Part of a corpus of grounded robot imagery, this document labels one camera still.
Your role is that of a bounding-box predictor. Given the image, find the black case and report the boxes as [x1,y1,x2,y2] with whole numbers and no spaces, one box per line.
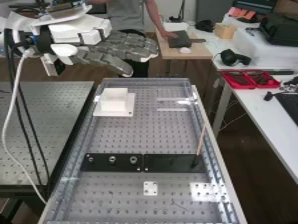
[258,13,298,47]

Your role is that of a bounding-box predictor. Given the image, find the person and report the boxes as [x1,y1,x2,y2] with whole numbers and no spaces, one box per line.
[85,0,181,78]

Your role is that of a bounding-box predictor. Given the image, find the black cable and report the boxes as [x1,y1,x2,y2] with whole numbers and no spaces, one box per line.
[4,39,51,188]

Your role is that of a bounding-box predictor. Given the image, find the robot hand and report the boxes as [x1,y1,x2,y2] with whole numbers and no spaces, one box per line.
[29,1,160,78]

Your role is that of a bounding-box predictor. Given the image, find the thin stick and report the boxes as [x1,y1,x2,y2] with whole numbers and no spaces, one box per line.
[193,124,209,168]

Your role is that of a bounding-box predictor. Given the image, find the wooden desk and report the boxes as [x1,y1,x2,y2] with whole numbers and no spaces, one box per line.
[148,28,224,101]

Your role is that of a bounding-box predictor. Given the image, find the small white circuit board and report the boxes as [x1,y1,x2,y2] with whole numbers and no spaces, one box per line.
[142,180,160,198]

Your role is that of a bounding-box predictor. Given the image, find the clear box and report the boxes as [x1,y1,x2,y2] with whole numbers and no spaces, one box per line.
[37,77,250,224]

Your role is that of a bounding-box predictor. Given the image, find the small black clamp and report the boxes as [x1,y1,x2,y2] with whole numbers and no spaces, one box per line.
[262,90,278,102]

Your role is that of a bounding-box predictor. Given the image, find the black headphones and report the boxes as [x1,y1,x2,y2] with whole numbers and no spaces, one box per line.
[220,48,253,67]

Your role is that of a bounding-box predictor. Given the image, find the black plate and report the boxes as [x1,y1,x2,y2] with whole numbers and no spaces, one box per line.
[79,152,208,174]

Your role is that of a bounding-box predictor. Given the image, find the red tray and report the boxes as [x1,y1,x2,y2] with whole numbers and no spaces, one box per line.
[245,69,282,89]
[220,69,250,90]

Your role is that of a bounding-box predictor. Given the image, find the white desk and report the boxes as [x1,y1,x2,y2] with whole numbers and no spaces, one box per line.
[212,74,298,184]
[190,19,298,73]

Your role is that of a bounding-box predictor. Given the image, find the black keyboard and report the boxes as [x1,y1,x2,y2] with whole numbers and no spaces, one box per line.
[274,92,298,128]

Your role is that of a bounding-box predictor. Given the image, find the small wooden box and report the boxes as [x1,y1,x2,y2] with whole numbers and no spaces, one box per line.
[213,22,238,40]

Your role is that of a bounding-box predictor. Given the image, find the white cable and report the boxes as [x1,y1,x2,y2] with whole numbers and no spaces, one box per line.
[0,48,48,204]

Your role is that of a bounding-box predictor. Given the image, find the small white box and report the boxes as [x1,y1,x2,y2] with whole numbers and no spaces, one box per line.
[92,87,137,118]

